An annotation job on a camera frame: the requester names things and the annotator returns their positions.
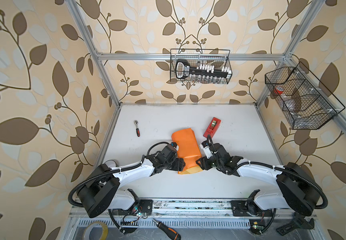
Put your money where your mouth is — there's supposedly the right black wire basket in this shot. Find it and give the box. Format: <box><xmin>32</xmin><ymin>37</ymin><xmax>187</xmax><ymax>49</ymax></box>
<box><xmin>265</xmin><ymin>62</ymin><xmax>346</xmax><ymax>130</ymax></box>

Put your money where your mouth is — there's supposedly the red handled ratchet wrench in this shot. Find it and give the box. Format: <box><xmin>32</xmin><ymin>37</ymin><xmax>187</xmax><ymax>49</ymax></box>
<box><xmin>134</xmin><ymin>120</ymin><xmax>140</xmax><ymax>137</ymax></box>

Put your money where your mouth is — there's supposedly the black socket set holder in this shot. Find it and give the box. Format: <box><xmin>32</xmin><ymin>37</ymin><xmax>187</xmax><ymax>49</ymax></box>
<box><xmin>172</xmin><ymin>60</ymin><xmax>233</xmax><ymax>80</ymax></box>

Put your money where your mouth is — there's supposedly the red tape dispenser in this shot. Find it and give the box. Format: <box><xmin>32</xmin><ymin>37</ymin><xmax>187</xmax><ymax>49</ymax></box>
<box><xmin>203</xmin><ymin>117</ymin><xmax>222</xmax><ymax>138</ymax></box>

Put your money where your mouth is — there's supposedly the yellowish packing tape roll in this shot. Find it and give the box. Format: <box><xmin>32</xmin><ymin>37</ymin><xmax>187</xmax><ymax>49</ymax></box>
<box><xmin>82</xmin><ymin>221</ymin><xmax>108</xmax><ymax>240</ymax></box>

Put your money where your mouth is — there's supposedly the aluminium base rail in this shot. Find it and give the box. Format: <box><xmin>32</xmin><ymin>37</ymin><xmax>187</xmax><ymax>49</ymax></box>
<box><xmin>68</xmin><ymin>197</ymin><xmax>315</xmax><ymax>219</ymax></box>

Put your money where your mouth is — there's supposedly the red cap plastic bottle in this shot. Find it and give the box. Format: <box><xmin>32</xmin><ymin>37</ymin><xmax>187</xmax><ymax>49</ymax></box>
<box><xmin>274</xmin><ymin>86</ymin><xmax>300</xmax><ymax>115</ymax></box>

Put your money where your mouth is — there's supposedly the back black wire basket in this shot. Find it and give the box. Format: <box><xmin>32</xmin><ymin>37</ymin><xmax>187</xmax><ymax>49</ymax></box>
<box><xmin>170</xmin><ymin>48</ymin><xmax>233</xmax><ymax>85</ymax></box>

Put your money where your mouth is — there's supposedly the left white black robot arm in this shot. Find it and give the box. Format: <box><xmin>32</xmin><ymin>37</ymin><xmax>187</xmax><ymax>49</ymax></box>
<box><xmin>68</xmin><ymin>142</ymin><xmax>186</xmax><ymax>235</ymax></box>

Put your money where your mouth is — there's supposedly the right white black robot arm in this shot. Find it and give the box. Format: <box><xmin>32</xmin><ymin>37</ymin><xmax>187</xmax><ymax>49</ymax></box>
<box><xmin>196</xmin><ymin>136</ymin><xmax>328</xmax><ymax>236</ymax></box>

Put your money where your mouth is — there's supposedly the black wire basket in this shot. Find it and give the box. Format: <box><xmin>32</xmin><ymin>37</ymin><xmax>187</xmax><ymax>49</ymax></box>
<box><xmin>170</xmin><ymin>48</ymin><xmax>233</xmax><ymax>85</ymax></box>
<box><xmin>265</xmin><ymin>62</ymin><xmax>346</xmax><ymax>130</ymax></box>

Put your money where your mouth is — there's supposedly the orange black screwdriver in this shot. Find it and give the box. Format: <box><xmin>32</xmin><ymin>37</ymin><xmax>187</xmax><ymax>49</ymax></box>
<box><xmin>152</xmin><ymin>219</ymin><xmax>182</xmax><ymax>240</ymax></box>

